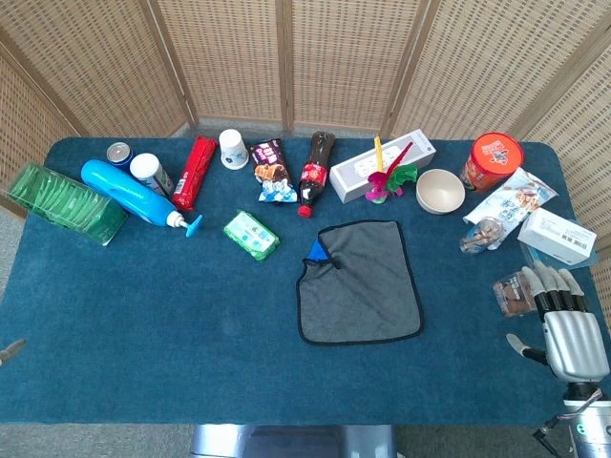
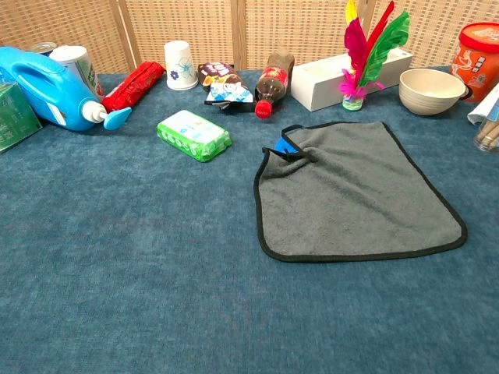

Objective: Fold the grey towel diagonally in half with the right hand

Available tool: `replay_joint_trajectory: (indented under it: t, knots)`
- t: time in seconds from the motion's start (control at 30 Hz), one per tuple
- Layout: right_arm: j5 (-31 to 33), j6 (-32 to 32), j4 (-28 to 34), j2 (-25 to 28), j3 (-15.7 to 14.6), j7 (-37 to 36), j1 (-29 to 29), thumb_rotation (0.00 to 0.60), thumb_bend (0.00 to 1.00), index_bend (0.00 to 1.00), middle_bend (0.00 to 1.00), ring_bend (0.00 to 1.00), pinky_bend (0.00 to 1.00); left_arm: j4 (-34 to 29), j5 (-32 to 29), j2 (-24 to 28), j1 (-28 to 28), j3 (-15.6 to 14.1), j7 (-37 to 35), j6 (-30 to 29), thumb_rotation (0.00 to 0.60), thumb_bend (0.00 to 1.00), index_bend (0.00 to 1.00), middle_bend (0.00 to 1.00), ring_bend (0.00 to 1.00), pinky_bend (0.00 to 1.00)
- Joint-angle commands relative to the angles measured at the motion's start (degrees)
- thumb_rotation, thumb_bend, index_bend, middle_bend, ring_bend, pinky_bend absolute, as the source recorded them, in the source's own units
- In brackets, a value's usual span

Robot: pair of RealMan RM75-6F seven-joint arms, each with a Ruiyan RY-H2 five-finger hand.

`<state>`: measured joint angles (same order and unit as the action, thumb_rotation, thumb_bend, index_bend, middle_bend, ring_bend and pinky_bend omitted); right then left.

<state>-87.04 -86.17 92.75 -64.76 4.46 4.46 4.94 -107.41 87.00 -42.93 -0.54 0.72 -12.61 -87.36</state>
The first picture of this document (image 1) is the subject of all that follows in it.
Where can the clear box of brown snacks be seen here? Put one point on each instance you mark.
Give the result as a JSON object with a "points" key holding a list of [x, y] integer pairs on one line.
{"points": [[513, 296]]}

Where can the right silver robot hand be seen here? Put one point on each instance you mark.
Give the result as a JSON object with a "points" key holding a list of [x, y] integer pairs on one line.
{"points": [[570, 341]]}

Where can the green wet tissue pack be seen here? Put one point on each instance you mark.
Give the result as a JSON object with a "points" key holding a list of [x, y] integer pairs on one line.
{"points": [[251, 235]]}

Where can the green transparent sachet box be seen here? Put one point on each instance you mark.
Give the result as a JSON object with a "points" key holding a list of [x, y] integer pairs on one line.
{"points": [[62, 202]]}

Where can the red biscuit packet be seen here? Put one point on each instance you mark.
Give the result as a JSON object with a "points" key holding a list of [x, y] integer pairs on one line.
{"points": [[195, 172]]}

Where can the beige bowl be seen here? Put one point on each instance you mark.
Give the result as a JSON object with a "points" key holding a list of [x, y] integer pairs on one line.
{"points": [[440, 191]]}

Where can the grey and blue cloth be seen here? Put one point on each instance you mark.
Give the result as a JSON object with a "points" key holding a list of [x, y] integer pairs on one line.
{"points": [[367, 286]]}

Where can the blue pump detergent bottle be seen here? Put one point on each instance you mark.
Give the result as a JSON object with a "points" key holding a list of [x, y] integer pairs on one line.
{"points": [[129, 193]]}

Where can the small clear jar with sticks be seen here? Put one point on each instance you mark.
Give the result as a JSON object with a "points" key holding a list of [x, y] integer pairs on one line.
{"points": [[479, 236]]}

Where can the long white cardboard box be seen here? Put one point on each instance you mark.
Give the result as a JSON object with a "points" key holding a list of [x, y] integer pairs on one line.
{"points": [[353, 176]]}

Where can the white paper cup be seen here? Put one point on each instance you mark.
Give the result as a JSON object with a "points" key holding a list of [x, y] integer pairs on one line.
{"points": [[233, 150]]}

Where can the clear bluish plastic case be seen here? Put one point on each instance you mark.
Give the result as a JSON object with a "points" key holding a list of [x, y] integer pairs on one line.
{"points": [[589, 261]]}

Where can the cola plastic bottle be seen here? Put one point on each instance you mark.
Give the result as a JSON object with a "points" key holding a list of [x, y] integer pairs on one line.
{"points": [[315, 174]]}

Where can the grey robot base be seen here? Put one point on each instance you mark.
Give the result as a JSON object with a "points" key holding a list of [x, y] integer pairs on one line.
{"points": [[291, 441]]}

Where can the small white labelled box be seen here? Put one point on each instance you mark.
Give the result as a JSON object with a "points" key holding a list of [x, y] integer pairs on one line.
{"points": [[556, 236]]}

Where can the woven rattan folding screen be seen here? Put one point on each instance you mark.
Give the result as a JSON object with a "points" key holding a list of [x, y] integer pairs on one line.
{"points": [[238, 62]]}

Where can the white and blue snack bag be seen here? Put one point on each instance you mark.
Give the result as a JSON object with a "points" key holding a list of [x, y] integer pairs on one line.
{"points": [[513, 200]]}

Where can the blue metal drink can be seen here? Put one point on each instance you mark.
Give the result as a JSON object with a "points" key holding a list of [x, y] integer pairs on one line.
{"points": [[119, 153]]}

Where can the orange cylindrical snack tub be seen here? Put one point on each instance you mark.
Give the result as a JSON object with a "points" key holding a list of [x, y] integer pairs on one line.
{"points": [[491, 160]]}

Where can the blue felt table cover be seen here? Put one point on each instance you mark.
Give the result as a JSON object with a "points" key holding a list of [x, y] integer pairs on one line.
{"points": [[167, 310]]}

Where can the dark chocolate snack bag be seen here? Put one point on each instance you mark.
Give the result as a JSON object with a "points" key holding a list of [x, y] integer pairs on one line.
{"points": [[272, 172]]}

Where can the white canister with green label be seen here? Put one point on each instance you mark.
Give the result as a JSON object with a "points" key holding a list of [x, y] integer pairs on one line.
{"points": [[152, 174]]}

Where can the colourful feather shuttlecock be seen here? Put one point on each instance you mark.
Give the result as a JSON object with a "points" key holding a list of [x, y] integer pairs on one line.
{"points": [[386, 179]]}

